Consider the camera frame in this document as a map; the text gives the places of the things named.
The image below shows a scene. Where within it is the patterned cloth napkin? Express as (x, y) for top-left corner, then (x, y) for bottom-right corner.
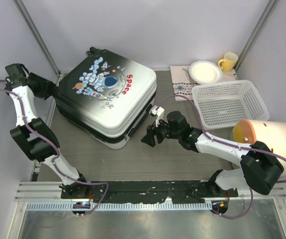
(170, 66), (197, 100)

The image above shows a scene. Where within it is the white round plate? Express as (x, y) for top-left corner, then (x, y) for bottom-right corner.
(189, 60), (223, 85)

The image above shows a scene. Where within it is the white plastic mesh basket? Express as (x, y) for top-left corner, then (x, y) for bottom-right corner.
(192, 80), (270, 130)

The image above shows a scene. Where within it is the white cylindrical bin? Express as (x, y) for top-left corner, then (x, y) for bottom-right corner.
(229, 119), (286, 181)

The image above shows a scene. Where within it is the white slotted cable duct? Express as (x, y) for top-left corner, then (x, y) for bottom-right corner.
(26, 200), (212, 212)

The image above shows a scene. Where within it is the yellow mug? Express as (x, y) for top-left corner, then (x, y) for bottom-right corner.
(217, 52), (239, 72)

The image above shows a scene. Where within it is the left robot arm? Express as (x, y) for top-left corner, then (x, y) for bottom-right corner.
(5, 63), (90, 199)

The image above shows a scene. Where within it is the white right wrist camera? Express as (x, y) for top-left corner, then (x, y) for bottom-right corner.
(149, 105), (165, 127)

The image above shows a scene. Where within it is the aluminium rail frame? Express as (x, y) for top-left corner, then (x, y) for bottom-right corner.
(15, 180), (286, 204)

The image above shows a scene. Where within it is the black white space suitcase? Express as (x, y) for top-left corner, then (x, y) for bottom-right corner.
(53, 47), (157, 149)

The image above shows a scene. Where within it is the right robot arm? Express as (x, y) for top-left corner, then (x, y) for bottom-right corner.
(141, 107), (284, 197)

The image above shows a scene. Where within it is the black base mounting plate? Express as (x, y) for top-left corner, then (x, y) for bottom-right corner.
(59, 180), (238, 204)

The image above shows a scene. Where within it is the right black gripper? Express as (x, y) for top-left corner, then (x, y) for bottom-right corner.
(141, 116), (181, 147)

